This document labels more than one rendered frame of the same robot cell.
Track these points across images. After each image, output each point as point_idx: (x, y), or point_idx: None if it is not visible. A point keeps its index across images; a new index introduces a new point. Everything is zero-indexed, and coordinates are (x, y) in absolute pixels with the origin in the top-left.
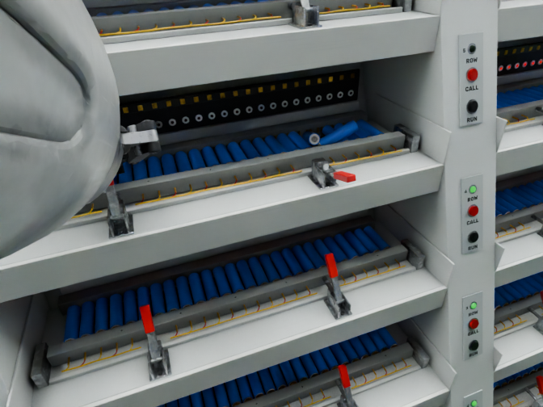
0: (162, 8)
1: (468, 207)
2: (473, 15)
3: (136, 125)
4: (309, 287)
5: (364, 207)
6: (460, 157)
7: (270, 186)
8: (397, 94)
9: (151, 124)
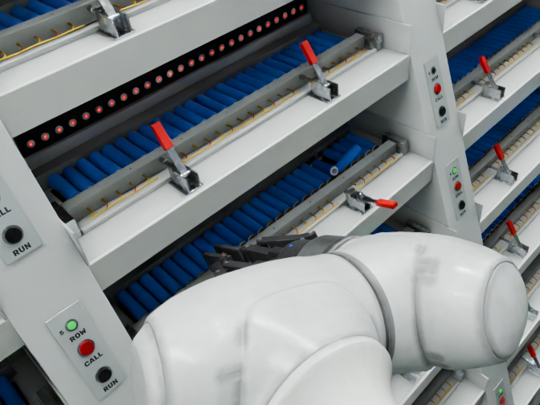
0: (191, 104)
1: (454, 184)
2: (429, 45)
3: (304, 237)
4: None
5: (390, 214)
6: (442, 150)
7: (322, 224)
8: (376, 107)
9: (316, 234)
